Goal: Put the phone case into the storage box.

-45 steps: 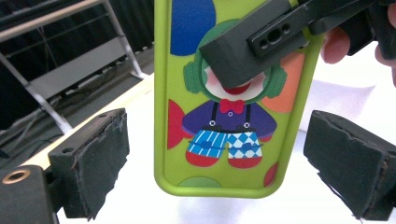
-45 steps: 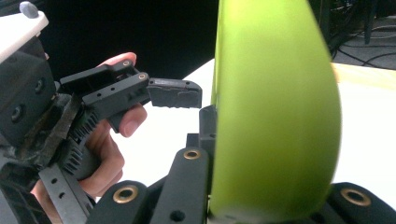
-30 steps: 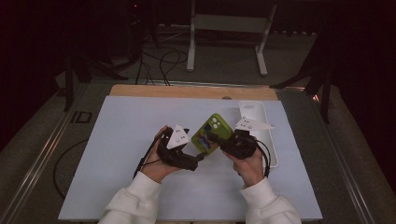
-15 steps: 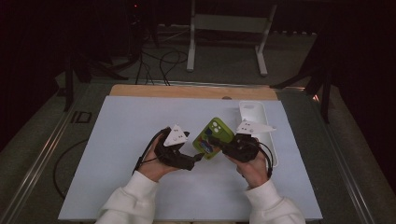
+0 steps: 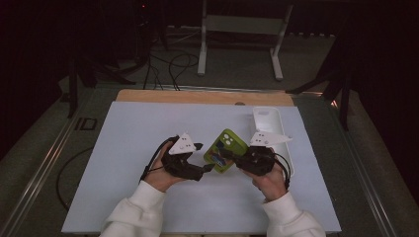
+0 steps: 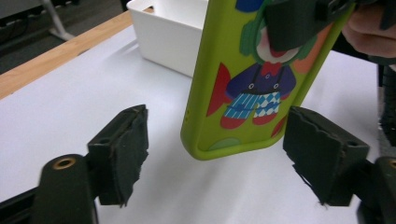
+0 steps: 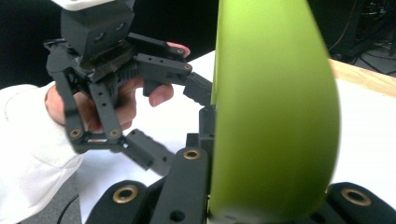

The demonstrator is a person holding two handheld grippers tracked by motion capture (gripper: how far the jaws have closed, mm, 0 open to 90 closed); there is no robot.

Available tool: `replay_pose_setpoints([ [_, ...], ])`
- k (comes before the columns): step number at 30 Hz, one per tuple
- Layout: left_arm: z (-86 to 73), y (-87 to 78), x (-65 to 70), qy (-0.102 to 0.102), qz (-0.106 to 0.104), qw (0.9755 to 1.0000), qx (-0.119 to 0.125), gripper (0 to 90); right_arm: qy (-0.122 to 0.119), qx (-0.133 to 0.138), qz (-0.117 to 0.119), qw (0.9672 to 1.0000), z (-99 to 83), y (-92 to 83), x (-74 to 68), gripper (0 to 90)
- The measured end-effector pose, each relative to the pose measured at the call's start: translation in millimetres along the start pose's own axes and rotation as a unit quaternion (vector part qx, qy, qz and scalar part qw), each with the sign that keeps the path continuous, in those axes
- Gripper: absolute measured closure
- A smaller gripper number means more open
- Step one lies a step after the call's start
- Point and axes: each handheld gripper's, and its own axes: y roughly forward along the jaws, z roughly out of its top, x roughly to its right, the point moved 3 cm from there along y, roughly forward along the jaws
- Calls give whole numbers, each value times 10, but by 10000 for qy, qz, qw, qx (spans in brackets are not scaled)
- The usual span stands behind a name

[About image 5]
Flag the left hand-held gripper black cable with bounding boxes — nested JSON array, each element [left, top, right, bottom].
[[139, 135, 181, 183]]

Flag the white board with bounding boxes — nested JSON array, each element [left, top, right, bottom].
[[60, 101, 342, 236]]

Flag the person's right hand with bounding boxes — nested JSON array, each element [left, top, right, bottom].
[[244, 147, 292, 202]]

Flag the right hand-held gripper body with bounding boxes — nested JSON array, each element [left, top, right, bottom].
[[234, 131, 293, 177]]

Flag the long white plastic tray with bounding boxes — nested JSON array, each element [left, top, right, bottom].
[[251, 106, 295, 178]]

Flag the metal floor rail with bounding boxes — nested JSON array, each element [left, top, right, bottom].
[[327, 105, 400, 237], [0, 105, 85, 237], [144, 83, 325, 97]]

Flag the white metal stand frame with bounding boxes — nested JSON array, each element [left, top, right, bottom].
[[197, 0, 294, 82]]

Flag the hand-held gripper black cable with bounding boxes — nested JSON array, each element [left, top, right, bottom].
[[272, 152, 293, 191], [139, 135, 181, 183]]

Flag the green cartoon phone case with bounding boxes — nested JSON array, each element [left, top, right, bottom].
[[203, 128, 250, 175]]

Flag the black looped floor cable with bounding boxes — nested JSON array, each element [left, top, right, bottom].
[[55, 146, 95, 212]]

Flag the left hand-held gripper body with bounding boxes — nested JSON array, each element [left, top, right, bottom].
[[160, 131, 206, 182]]

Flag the right hand-held gripper black cable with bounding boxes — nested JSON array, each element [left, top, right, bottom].
[[272, 152, 293, 191]]

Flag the person's left hand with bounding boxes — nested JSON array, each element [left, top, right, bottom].
[[143, 141, 186, 194]]

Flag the black floor cables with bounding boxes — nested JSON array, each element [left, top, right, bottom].
[[142, 51, 201, 92]]

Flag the black rectangular floor frame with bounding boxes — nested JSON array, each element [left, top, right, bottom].
[[74, 117, 99, 132]]

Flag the black floor stand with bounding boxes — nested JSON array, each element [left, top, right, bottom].
[[286, 33, 353, 132], [66, 48, 136, 119]]

